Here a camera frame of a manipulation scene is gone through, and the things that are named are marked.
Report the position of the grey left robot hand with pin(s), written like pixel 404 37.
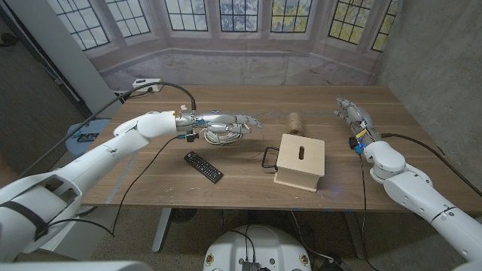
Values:
pixel 218 121

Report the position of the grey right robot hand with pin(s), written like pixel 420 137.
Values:
pixel 359 120

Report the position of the light wooden drawer unit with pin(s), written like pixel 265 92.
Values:
pixel 299 165

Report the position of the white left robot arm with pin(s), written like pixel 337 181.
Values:
pixel 94 162

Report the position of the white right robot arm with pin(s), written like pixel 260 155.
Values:
pixel 418 192

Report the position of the black TV remote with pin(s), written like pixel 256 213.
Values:
pixel 203 167

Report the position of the wooden cabinet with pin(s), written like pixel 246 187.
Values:
pixel 263 143

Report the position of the brown twine spool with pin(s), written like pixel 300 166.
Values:
pixel 296 123

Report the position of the printed bay window backdrop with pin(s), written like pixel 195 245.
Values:
pixel 241 56

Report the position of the white power strip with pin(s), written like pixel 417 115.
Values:
pixel 154 87

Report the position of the black floor fan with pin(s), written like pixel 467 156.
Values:
pixel 184 214

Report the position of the grey table leg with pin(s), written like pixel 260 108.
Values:
pixel 356 235
pixel 162 229

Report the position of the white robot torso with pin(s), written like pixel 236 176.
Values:
pixel 260 244

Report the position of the small black device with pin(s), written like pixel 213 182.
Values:
pixel 87 137

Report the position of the teal small object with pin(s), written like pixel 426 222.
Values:
pixel 76 134

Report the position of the blue round stool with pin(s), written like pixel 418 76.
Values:
pixel 77 148

